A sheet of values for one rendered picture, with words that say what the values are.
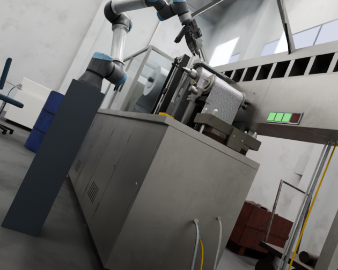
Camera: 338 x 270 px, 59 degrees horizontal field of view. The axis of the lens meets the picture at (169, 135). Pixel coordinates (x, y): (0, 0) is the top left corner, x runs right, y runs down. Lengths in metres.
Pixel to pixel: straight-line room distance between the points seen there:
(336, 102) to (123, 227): 1.19
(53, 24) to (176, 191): 9.85
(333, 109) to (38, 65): 9.90
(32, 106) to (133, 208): 6.08
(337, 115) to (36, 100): 6.58
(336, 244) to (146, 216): 0.87
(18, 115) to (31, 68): 3.61
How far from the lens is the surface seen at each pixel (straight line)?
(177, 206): 1.61
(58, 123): 1.80
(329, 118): 1.62
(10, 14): 11.21
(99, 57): 1.88
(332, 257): 1.58
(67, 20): 11.10
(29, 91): 7.53
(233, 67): 2.54
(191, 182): 1.60
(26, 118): 7.43
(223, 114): 1.95
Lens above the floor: 0.70
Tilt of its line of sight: 4 degrees up
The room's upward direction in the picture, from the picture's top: 24 degrees clockwise
